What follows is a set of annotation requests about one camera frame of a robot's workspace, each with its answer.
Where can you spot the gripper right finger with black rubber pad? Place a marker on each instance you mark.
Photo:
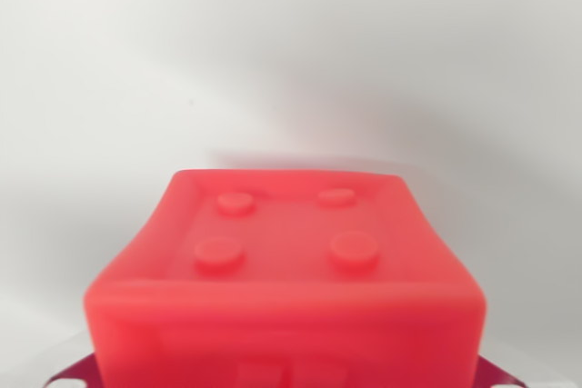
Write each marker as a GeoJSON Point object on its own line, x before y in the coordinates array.
{"type": "Point", "coordinates": [493, 370]}

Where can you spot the gripper left finger with black rubber pad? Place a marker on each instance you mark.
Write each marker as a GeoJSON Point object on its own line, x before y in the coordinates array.
{"type": "Point", "coordinates": [77, 372]}

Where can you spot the red soft cube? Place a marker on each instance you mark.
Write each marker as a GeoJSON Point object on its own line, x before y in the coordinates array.
{"type": "Point", "coordinates": [282, 279]}

